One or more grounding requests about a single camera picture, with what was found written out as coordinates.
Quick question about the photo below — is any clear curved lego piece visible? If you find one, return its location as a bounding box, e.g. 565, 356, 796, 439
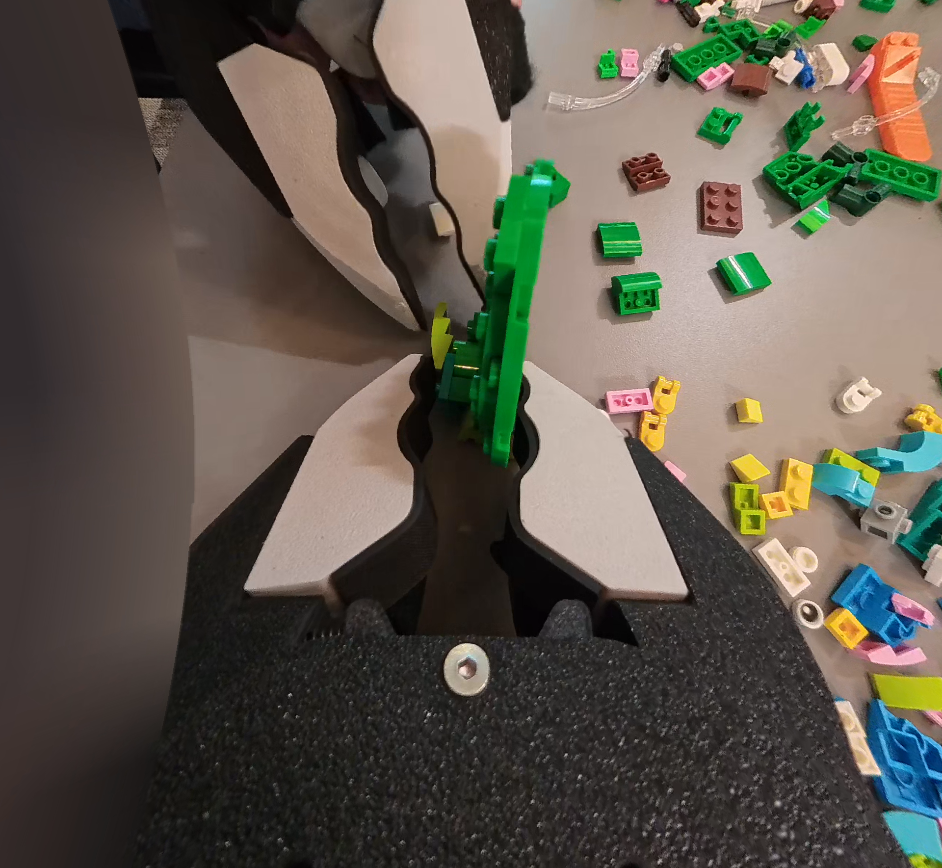
548, 44, 667, 111
832, 67, 942, 142

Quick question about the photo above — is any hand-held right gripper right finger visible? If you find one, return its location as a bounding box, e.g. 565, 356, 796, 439
489, 360, 693, 647

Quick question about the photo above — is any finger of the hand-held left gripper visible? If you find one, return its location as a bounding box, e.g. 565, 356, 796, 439
217, 42, 429, 333
371, 0, 514, 304

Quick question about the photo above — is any green lego plant stem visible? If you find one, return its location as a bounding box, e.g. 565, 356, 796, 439
783, 102, 826, 152

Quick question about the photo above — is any pile of colourful lego pieces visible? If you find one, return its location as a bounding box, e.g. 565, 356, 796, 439
729, 404, 942, 868

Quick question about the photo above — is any orange brick separator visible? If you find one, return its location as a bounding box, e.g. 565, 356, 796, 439
865, 31, 936, 164

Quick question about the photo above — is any green lego bracket piece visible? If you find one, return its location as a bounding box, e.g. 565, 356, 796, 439
697, 107, 743, 146

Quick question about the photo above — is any dark brown small lego brick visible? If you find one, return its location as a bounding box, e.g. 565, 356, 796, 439
621, 152, 673, 192

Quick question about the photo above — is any green curved lego slope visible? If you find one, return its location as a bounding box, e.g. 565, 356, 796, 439
595, 221, 643, 260
715, 251, 773, 298

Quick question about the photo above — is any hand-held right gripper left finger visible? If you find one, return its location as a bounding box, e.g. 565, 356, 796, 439
243, 353, 443, 637

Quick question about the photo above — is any pile of green brown lego pieces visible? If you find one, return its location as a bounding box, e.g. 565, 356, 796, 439
657, 0, 942, 236

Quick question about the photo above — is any green curved lego brick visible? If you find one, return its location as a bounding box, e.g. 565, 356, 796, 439
610, 271, 664, 317

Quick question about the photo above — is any green lego build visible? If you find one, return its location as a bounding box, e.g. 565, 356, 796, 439
433, 158, 572, 469

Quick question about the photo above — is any white lego clip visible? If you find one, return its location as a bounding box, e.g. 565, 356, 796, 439
836, 376, 883, 415

